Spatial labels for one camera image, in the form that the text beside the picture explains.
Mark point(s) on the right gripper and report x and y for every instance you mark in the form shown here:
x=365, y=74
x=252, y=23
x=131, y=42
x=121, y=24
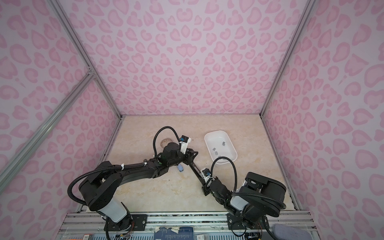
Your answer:
x=204, y=190

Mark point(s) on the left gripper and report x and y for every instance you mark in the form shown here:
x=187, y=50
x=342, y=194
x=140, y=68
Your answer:
x=189, y=154

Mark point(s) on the blue staple box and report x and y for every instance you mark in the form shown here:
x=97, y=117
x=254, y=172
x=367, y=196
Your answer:
x=180, y=168

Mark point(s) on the black stapler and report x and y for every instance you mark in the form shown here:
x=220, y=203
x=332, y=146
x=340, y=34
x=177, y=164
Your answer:
x=198, y=173

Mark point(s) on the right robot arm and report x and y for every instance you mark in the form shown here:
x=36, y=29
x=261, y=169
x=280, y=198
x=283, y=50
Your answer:
x=259, y=196

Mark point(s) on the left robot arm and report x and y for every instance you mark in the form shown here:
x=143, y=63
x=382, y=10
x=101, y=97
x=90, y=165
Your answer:
x=96, y=189

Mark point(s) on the clear tape roll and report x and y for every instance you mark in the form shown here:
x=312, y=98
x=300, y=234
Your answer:
x=165, y=142

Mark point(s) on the white plastic tray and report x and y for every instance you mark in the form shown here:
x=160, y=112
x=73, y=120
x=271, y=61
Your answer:
x=214, y=140

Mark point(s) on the grey cloth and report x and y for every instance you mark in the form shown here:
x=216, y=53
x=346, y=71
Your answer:
x=284, y=232

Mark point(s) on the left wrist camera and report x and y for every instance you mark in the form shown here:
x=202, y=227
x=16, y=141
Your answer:
x=184, y=142

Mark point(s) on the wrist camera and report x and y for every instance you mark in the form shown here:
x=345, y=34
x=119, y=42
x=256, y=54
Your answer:
x=207, y=175
x=184, y=142

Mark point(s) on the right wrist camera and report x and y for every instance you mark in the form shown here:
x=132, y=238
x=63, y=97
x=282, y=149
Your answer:
x=207, y=175

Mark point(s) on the blue box on rail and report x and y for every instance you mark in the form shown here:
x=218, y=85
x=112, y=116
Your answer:
x=174, y=233

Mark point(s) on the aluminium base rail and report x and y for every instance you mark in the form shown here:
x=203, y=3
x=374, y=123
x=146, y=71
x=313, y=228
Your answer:
x=213, y=225

